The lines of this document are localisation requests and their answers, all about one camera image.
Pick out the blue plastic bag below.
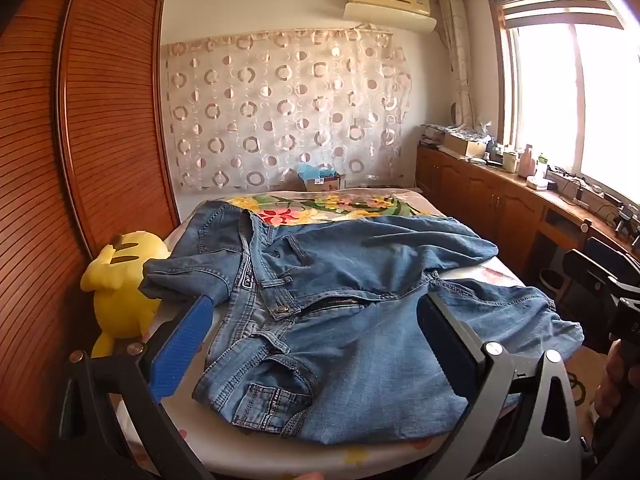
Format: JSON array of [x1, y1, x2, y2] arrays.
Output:
[[298, 162, 338, 179]]

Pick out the small cardboard box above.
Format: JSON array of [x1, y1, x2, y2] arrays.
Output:
[[298, 170, 347, 192]]

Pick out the person's right hand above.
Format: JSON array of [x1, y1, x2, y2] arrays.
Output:
[[594, 337, 628, 423]]

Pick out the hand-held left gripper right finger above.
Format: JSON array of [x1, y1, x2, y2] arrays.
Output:
[[416, 290, 583, 480]]

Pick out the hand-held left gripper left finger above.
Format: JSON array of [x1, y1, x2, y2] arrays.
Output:
[[57, 292, 216, 480]]

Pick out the wooden-framed window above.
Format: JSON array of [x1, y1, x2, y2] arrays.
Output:
[[487, 0, 640, 211]]

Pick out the wooden cabinet counter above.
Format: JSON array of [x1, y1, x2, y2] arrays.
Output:
[[416, 142, 640, 286]]

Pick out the open cardboard box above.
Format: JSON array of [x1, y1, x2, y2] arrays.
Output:
[[444, 130, 488, 158]]

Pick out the blue denim pants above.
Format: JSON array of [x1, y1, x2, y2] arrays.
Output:
[[140, 200, 586, 448]]

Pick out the dark wooden chair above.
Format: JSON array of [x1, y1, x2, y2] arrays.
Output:
[[562, 220, 640, 311]]

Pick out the floral blanket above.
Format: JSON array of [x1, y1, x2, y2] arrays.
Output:
[[227, 187, 598, 411]]

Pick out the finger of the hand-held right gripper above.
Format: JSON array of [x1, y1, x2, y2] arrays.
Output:
[[606, 274, 640, 307]]

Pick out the wooden slatted wardrobe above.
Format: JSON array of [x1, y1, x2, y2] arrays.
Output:
[[0, 0, 182, 411]]

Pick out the patterned window curtain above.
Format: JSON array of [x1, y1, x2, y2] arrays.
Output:
[[439, 0, 473, 128]]

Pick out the stack of papers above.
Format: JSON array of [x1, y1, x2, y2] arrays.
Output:
[[419, 124, 447, 148]]

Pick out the yellow plush toy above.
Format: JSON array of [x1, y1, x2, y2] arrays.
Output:
[[80, 230, 171, 358]]

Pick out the circle-patterned wall curtain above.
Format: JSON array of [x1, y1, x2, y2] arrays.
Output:
[[162, 25, 413, 193]]

